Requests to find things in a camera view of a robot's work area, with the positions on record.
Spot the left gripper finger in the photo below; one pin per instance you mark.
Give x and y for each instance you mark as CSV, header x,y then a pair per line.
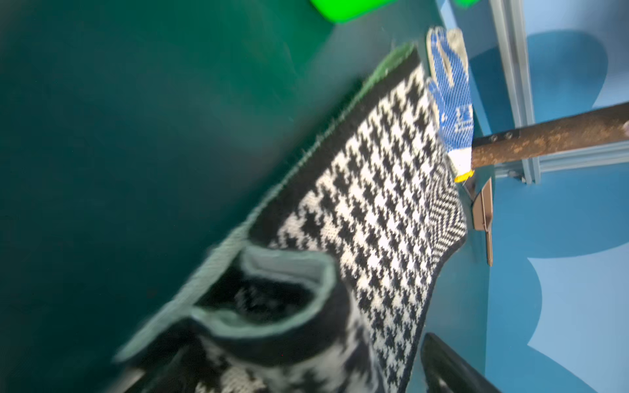
x,y
446,371

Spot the black white patterned scarf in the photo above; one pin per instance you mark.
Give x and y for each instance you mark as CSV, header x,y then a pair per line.
x,y
325,286

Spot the green plastic basket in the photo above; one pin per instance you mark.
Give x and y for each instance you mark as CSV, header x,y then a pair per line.
x,y
342,12

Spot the brown plastic slotted scoop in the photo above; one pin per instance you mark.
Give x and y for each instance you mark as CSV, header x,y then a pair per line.
x,y
483,213

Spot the white blue work glove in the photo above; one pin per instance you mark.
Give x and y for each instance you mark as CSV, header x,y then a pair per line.
x,y
449,87

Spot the pink artificial blossom tree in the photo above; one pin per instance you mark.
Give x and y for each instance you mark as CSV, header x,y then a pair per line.
x,y
591,129

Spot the aluminium back frame bar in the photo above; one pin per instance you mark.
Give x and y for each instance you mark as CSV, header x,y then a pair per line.
x,y
609,154

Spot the right aluminium frame post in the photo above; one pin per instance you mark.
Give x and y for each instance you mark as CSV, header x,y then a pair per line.
x,y
509,22

